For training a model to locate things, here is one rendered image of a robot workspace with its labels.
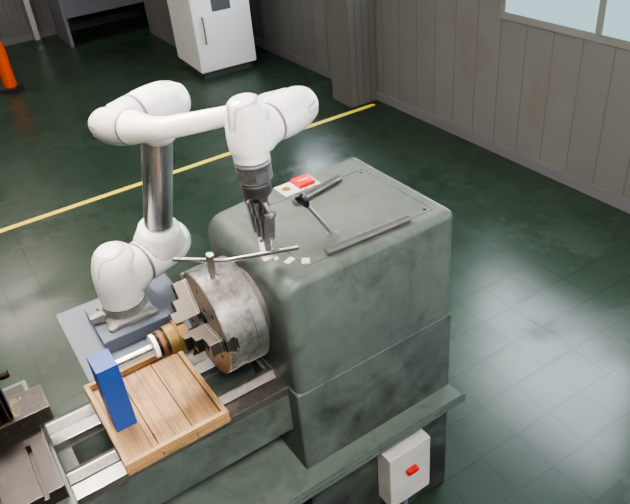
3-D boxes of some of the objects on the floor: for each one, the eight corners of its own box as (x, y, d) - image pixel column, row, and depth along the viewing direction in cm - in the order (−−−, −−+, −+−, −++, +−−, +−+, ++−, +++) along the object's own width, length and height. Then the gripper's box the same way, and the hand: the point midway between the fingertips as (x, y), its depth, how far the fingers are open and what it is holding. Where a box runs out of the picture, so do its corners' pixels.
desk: (175, 23, 871) (163, -35, 831) (70, 48, 815) (52, -13, 774) (156, 13, 920) (144, -42, 880) (56, 37, 864) (38, -21, 824)
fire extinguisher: (27, 90, 698) (7, 32, 664) (2, 97, 687) (-19, 38, 653) (21, 84, 716) (1, 27, 682) (-3, 91, 705) (-24, 33, 671)
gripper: (229, 175, 167) (243, 253, 180) (255, 194, 157) (267, 275, 170) (255, 165, 170) (267, 243, 183) (281, 183, 160) (292, 264, 174)
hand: (266, 248), depth 175 cm, fingers closed
